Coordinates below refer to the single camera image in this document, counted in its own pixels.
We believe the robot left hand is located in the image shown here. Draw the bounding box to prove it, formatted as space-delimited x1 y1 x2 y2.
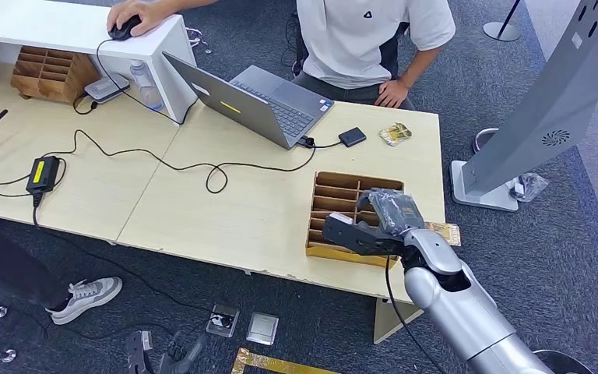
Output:
157 333 208 374

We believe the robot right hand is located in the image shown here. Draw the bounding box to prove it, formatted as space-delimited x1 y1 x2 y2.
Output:
357 187 427 240

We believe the person's right hand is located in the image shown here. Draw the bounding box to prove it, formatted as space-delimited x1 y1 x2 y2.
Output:
107 0 168 37

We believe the person's left hand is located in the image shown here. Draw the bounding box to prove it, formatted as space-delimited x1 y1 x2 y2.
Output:
375 79 410 109

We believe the black computer mouse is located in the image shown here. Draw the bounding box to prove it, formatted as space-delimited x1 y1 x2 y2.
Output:
109 15 142 41

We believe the wooden slotted card organizer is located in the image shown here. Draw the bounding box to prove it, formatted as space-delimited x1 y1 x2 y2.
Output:
305 171 405 270
9 45 100 105

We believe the chrome chair foot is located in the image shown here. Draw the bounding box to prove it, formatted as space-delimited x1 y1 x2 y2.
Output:
185 26 213 55

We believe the black external drive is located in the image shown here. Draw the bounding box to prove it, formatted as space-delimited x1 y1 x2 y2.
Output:
338 127 368 148

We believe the metal floor socket box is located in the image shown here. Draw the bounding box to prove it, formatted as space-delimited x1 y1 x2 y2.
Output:
206 304 241 339
245 312 280 346

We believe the clear plastic water bottle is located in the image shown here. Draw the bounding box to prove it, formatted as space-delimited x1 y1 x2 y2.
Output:
129 59 165 112

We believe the grey network box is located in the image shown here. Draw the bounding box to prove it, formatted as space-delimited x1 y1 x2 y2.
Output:
84 72 131 104

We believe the white desk riser shelf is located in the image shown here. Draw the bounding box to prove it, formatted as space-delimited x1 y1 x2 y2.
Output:
0 0 199 125

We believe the yellow floor tape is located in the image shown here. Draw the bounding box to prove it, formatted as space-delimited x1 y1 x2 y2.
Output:
230 347 341 374

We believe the pale table leg panel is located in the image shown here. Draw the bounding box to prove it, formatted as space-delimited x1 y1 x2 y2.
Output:
372 298 424 345

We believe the clear plastic bag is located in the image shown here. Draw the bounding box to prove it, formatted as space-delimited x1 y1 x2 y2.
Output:
509 172 549 203

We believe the grey laptop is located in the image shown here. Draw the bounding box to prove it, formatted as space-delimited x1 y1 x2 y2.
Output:
162 50 335 150

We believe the grey kiosk stand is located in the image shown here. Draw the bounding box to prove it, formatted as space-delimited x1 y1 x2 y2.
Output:
451 0 598 213

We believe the black power adapter yellow label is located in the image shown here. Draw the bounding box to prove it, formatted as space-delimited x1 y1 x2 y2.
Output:
25 155 62 196

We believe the round dark base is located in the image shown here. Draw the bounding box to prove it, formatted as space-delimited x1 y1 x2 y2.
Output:
533 350 594 374

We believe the black mouse cable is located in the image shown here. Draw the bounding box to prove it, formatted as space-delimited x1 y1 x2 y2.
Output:
95 39 199 126

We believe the short drive cable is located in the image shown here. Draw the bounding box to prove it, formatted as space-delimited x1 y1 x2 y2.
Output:
298 136 343 151

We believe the chrome ring base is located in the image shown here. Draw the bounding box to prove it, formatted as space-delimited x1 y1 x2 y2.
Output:
471 128 500 155

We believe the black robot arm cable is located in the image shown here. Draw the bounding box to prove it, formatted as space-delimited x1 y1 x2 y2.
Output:
384 255 447 374

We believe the short black cable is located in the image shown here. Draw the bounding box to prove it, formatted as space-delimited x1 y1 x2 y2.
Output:
73 95 99 115

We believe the stanchion post with base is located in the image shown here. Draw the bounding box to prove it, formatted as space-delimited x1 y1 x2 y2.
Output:
483 0 522 42

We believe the long black power cable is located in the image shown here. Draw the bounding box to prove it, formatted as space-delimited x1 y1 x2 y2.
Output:
0 129 316 199

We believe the black mains cable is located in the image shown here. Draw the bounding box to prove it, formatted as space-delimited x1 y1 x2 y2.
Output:
30 193 228 323

